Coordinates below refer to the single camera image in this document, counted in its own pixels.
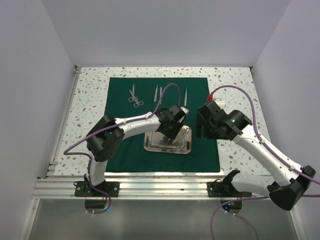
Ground pointed steel tweezers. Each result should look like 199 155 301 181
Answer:
183 87 188 107

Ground steel instrument tray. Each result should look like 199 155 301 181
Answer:
143 126 192 155

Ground steel scalpel handle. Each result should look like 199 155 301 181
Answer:
153 84 159 102

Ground dark green surgical cloth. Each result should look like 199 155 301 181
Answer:
104 77 220 173

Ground steel surgical scissors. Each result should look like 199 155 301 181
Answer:
132 96 144 108

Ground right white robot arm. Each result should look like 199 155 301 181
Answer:
196 100 316 211

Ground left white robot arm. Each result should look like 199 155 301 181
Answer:
85 105 189 197

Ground steel forceps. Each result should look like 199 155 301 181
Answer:
173 126 190 143

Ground steel needle holder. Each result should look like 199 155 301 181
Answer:
148 146 183 153

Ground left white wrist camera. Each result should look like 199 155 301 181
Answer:
180 106 189 115

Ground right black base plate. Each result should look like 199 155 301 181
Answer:
206 178 253 198

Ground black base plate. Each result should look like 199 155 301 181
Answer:
206 178 253 198
73 181 120 197

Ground aluminium mounting rail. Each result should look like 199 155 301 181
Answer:
32 176 296 201

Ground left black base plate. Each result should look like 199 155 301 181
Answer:
73 181 120 197

